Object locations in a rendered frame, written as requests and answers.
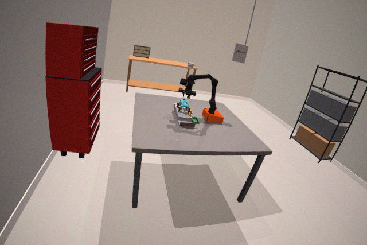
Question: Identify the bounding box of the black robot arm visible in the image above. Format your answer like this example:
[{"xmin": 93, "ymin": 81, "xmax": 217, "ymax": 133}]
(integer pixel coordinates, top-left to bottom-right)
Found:
[{"xmin": 180, "ymin": 74, "xmax": 218, "ymax": 114}]

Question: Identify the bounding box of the grey ramp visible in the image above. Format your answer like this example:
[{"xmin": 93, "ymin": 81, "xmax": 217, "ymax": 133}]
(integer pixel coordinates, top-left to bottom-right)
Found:
[{"xmin": 174, "ymin": 103, "xmax": 196, "ymax": 127}]

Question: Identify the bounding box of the small trolley with teal deck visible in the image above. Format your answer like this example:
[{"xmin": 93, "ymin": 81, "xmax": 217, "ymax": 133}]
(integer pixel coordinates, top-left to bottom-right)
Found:
[{"xmin": 177, "ymin": 99, "xmax": 190, "ymax": 112}]

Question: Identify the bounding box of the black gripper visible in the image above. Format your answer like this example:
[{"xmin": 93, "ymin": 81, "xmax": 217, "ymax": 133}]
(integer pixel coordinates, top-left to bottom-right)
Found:
[{"xmin": 178, "ymin": 85, "xmax": 196, "ymax": 97}]

